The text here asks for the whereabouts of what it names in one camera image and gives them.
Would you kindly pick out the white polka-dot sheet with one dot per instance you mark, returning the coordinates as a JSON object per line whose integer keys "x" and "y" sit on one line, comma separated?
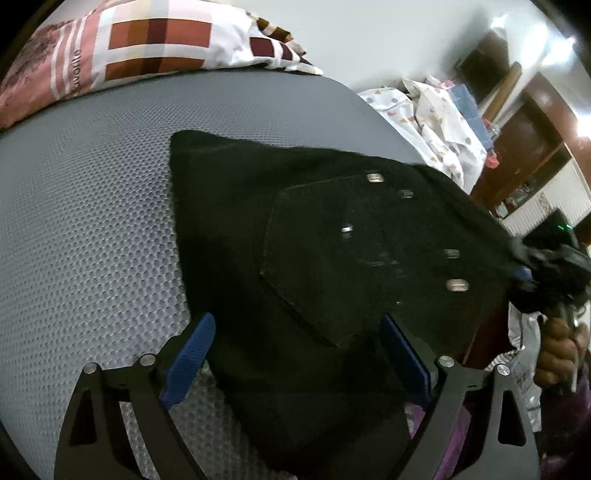
{"x": 438, "y": 134}

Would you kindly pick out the wooden plank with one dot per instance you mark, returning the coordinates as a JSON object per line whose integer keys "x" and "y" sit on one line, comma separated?
{"x": 503, "y": 92}

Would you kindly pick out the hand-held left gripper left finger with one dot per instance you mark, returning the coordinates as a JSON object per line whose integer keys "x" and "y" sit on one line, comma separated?
{"x": 189, "y": 362}

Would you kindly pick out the grey mesh mattress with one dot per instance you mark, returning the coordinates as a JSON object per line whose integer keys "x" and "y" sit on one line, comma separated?
{"x": 92, "y": 230}

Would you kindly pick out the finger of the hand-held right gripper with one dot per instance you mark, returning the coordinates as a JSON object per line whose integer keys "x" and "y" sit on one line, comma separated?
{"x": 524, "y": 275}

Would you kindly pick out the dark wooden wardrobe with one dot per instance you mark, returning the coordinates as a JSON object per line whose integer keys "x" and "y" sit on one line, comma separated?
{"x": 521, "y": 152}

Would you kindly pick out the red plastic item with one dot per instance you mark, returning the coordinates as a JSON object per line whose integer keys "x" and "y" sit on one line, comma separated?
{"x": 492, "y": 161}

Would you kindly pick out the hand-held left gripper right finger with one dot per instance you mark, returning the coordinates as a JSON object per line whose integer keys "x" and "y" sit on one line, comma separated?
{"x": 406, "y": 362}

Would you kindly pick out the person's right hand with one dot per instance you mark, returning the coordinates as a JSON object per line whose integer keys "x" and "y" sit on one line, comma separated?
{"x": 554, "y": 355}

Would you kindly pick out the patchwork red white pillow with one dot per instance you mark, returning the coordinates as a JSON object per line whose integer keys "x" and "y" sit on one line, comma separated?
{"x": 138, "y": 41}

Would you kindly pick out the blue checked cloth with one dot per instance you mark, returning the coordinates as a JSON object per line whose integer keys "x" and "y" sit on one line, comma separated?
{"x": 466, "y": 101}

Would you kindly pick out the black pants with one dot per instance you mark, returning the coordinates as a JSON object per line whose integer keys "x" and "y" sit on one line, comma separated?
{"x": 300, "y": 277}

